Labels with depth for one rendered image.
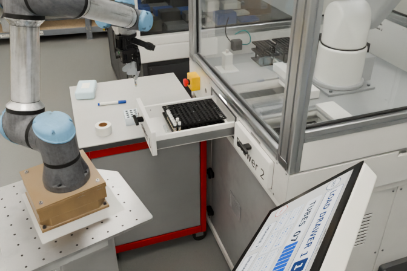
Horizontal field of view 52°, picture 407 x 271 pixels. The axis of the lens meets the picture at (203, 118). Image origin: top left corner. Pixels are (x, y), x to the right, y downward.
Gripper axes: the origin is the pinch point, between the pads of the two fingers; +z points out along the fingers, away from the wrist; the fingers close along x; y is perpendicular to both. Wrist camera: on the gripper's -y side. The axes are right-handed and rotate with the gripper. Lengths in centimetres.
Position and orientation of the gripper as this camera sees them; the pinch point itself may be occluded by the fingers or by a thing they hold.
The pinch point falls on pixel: (136, 75)
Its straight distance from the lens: 186.2
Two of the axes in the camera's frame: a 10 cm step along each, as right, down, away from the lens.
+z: 0.0, 8.6, 5.0
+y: -8.1, 3.0, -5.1
